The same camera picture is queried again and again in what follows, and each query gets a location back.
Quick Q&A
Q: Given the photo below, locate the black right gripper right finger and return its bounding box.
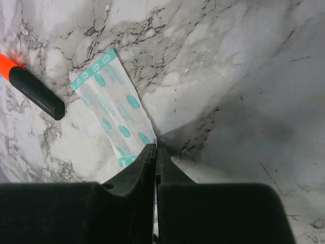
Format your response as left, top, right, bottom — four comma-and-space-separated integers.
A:
156, 147, 295, 243

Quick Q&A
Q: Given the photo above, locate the orange black highlighter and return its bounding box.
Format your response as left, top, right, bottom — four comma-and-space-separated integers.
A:
1, 54, 66, 120

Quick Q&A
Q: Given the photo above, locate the white dressing packet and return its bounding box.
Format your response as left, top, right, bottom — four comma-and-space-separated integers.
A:
71, 49, 157, 167

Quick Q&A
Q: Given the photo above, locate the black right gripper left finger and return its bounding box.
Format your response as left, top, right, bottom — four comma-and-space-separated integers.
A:
1, 144, 156, 243

